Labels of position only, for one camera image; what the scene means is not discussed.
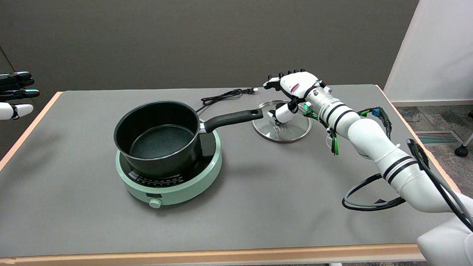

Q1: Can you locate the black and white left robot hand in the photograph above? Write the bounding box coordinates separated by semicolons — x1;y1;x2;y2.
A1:
0;71;41;121

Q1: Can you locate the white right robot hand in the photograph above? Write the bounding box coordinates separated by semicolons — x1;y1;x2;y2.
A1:
263;68;327;125

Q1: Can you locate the glass pot lid black knob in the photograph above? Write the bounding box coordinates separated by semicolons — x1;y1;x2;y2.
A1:
251;99;313;144

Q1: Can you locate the grey table mat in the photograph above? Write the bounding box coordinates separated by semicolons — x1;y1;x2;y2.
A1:
0;77;473;259

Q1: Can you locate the floor vent grille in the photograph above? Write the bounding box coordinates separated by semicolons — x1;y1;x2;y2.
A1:
414;130;464;146

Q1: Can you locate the mint green induction cooker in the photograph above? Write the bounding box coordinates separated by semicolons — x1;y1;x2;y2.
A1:
114;120;225;211

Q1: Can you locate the wire with green connector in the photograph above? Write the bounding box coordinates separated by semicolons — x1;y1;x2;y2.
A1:
325;126;340;157

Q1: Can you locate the black power cord with plug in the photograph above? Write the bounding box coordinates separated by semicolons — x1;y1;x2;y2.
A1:
195;87;260;113

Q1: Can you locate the black wire with blue connector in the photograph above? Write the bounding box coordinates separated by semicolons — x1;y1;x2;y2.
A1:
358;106;392;141

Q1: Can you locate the black strapped cable on arm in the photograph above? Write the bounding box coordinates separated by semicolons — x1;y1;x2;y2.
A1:
407;137;473;236

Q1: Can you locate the thick black cable loop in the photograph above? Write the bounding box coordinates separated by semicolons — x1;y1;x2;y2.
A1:
341;172;406;212

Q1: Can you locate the black saucepan with handle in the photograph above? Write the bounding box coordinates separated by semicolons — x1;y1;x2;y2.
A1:
112;97;266;181

